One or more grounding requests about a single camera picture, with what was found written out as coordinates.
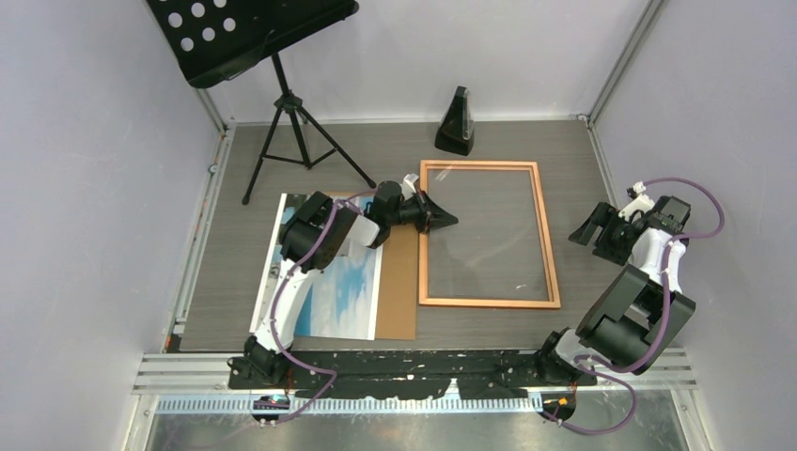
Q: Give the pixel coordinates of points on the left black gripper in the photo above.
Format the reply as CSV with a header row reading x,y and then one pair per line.
x,y
431,217

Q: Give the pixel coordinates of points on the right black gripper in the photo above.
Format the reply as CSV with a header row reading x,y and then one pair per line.
x,y
607,217

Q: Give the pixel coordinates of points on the clear acrylic sheet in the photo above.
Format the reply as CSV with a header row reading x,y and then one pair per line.
x,y
494,252

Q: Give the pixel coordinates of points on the orange wooden picture frame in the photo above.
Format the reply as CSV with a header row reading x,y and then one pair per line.
x,y
547,248

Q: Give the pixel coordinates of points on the building and sky photo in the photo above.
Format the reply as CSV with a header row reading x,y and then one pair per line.
x,y
342,303

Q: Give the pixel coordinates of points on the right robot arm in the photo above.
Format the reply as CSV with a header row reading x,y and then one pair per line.
x,y
644,308

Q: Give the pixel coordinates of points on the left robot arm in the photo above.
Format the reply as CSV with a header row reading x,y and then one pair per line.
x,y
311,240

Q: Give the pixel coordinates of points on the black metronome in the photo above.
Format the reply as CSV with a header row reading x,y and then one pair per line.
x,y
455,133

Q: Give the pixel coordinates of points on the brown cardboard backing board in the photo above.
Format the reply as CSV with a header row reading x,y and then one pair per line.
x,y
396,312

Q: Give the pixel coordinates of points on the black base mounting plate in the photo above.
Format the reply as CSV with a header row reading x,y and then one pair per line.
x,y
404,374

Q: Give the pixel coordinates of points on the black music stand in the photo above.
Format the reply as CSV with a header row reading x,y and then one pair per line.
x,y
216,41

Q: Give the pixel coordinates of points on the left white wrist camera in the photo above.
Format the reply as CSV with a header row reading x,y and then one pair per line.
x,y
409,185

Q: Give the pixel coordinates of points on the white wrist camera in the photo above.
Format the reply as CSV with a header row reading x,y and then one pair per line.
x,y
640,201
409,185

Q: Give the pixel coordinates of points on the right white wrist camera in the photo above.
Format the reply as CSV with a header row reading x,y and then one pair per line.
x,y
640,201

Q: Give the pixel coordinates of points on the white slotted cable duct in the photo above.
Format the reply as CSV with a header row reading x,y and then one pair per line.
x,y
281,404

